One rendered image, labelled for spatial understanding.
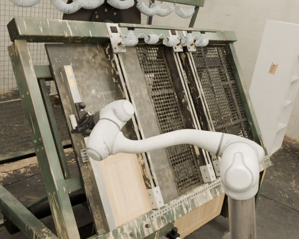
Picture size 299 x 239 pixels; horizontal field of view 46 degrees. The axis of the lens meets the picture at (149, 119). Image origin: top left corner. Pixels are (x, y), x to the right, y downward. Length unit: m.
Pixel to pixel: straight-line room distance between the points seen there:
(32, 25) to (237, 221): 1.37
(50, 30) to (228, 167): 1.23
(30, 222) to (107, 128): 0.98
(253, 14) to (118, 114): 6.03
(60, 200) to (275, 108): 4.44
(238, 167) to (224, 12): 6.44
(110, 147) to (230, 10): 6.30
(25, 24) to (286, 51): 4.34
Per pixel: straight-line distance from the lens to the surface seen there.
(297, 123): 7.21
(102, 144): 1.43
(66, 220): 1.86
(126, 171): 2.16
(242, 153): 1.32
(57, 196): 1.85
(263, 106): 5.84
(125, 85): 2.25
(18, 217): 2.32
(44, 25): 2.03
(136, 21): 3.15
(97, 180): 1.99
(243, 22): 7.41
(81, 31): 2.15
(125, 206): 2.12
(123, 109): 1.49
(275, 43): 5.72
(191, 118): 2.64
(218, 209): 3.51
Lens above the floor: 2.13
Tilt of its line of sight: 19 degrees down
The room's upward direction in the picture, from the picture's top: 9 degrees clockwise
